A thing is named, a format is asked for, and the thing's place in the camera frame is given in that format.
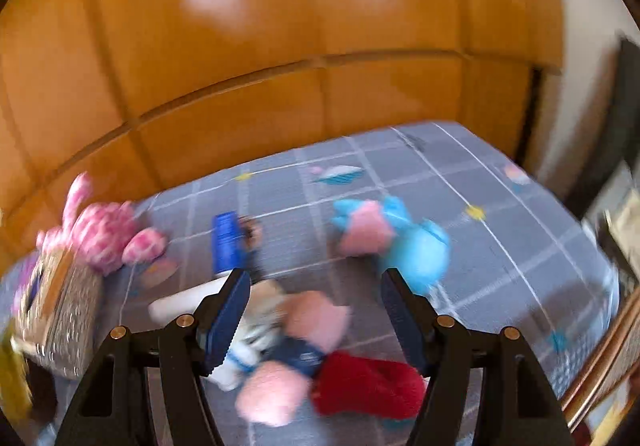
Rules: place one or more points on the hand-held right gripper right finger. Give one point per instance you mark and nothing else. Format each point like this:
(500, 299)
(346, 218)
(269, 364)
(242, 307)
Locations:
(400, 321)

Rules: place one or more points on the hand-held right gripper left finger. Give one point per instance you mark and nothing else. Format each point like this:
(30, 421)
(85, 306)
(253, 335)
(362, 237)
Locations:
(227, 321)

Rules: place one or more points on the small white blue-striped plush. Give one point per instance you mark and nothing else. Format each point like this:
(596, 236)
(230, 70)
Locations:
(245, 351)

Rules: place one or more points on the pig plush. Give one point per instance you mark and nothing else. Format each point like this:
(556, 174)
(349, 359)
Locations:
(370, 386)

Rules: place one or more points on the light blue plush toy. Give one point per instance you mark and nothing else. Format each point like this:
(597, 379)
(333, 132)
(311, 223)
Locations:
(415, 251)

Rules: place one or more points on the blue packet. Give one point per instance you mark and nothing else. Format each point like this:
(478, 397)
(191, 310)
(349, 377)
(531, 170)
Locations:
(226, 246)

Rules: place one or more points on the gold tray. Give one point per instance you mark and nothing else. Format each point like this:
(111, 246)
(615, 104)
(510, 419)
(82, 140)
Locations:
(11, 376)

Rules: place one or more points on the white tube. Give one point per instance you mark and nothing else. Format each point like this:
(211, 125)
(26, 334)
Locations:
(175, 303)

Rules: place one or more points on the small dark-haired doll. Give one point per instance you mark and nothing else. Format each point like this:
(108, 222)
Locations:
(251, 232)

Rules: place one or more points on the bed with grey checked sheet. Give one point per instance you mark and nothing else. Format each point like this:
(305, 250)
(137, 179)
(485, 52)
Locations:
(500, 236)

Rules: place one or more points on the pink spotted plush toy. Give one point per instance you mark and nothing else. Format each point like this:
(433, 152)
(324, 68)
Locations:
(102, 236)

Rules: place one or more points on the ornate silver gold tissue box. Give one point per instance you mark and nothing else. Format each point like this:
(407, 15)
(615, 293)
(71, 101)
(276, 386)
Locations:
(70, 321)

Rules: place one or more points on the purple box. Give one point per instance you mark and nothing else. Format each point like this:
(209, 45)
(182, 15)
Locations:
(25, 281)

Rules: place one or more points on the wooden panel headboard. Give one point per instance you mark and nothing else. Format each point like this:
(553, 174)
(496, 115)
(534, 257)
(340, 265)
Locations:
(300, 51)

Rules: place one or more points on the dark screen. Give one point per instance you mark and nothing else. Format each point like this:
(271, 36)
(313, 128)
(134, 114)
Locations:
(622, 126)

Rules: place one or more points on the wooden bed frame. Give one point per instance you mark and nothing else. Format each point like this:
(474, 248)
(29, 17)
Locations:
(605, 356)

